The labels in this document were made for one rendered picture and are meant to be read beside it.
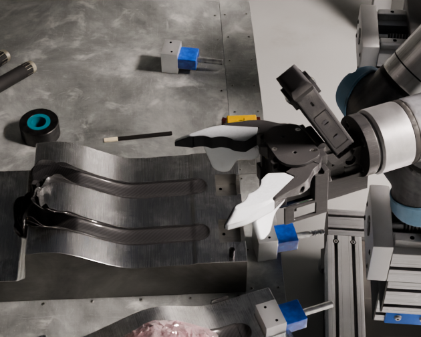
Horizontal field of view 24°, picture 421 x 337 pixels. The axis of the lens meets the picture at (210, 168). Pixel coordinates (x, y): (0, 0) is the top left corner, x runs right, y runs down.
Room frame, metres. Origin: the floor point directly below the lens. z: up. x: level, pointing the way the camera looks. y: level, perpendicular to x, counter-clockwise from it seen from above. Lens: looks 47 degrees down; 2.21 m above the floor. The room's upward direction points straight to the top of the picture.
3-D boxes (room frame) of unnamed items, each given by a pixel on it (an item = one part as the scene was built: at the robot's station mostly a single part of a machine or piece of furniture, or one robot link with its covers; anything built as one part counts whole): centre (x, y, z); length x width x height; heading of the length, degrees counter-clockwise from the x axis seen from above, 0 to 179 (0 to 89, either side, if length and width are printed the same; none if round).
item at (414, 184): (0.81, -0.26, 1.34); 0.11 x 0.08 x 0.11; 22
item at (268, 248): (1.12, -0.15, 0.83); 0.13 x 0.05 x 0.05; 101
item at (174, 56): (1.62, 0.04, 0.83); 0.13 x 0.05 x 0.05; 81
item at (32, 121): (1.41, 0.35, 0.82); 0.08 x 0.08 x 0.04
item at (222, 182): (1.19, -0.03, 0.87); 0.05 x 0.05 x 0.04; 3
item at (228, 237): (1.08, -0.04, 0.87); 0.05 x 0.05 x 0.04; 3
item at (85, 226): (1.12, 0.18, 0.92); 0.35 x 0.16 x 0.09; 93
